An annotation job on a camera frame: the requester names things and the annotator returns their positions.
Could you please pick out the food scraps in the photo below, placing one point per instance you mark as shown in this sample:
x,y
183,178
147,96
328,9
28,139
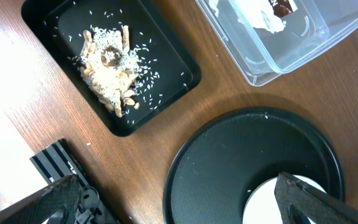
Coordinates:
x,y
110,68

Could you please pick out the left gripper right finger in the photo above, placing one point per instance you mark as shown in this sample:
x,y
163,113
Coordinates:
x,y
299,202

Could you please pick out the round black serving tray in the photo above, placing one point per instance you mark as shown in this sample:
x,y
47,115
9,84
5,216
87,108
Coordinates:
x,y
217,169

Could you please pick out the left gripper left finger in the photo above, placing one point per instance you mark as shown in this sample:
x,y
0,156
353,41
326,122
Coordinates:
x,y
60,197

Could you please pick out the clear plastic waste bin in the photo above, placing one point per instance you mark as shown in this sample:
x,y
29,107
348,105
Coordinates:
x,y
314,28

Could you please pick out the brown foil wrapper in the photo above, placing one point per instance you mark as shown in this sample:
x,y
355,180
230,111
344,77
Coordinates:
x,y
283,8

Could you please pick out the white napkin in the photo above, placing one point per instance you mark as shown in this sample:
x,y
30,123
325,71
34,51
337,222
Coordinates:
x,y
256,14

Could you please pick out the black rectangular waste bin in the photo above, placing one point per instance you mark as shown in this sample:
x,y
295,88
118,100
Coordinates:
x,y
168,69

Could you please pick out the grey plate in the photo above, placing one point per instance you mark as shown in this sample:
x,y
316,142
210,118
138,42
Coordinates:
x,y
262,207

